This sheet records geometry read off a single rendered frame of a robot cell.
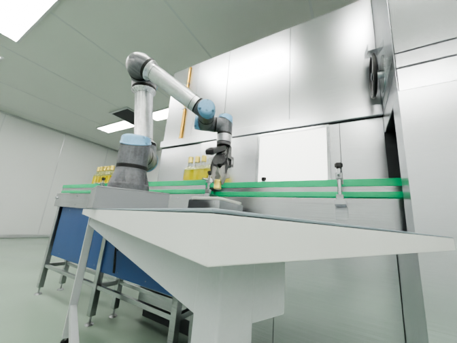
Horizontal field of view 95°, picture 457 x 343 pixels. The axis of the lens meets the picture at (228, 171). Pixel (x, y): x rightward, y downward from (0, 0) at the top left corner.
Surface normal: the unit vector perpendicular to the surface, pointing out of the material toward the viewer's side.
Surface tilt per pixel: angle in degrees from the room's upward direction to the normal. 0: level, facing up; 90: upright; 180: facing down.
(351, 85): 90
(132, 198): 90
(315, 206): 90
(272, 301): 90
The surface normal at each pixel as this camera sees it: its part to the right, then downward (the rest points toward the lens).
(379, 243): 0.60, -0.14
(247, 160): -0.50, -0.24
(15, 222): 0.86, -0.05
